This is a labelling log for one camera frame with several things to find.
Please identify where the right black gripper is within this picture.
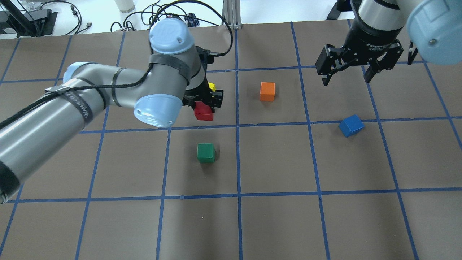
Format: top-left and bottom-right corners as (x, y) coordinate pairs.
(315, 18), (403, 87)

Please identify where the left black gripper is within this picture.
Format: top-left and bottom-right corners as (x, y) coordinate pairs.
(183, 46), (224, 108)

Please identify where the red wooden block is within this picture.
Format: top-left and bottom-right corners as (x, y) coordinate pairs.
(193, 101), (214, 121)

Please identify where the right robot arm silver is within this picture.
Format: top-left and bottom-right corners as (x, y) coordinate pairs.
(315, 0), (462, 86)

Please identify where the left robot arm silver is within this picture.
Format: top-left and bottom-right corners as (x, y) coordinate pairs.
(0, 18), (224, 204)

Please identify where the yellow wooden block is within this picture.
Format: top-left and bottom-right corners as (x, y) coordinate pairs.
(208, 82), (217, 92)

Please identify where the blue wooden block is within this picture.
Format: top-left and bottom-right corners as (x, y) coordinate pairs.
(339, 114), (365, 138)

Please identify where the green wooden block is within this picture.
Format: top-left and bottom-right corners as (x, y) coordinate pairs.
(197, 143), (215, 164)

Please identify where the orange wooden block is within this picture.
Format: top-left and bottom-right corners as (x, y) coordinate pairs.
(260, 82), (276, 102)

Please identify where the white water bottle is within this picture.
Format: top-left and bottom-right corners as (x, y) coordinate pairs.
(114, 0), (135, 13)

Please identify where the black monitor stand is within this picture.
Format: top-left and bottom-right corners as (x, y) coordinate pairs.
(0, 0), (58, 38)

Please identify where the aluminium frame post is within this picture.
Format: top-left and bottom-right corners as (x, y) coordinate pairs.
(222, 0), (242, 29)

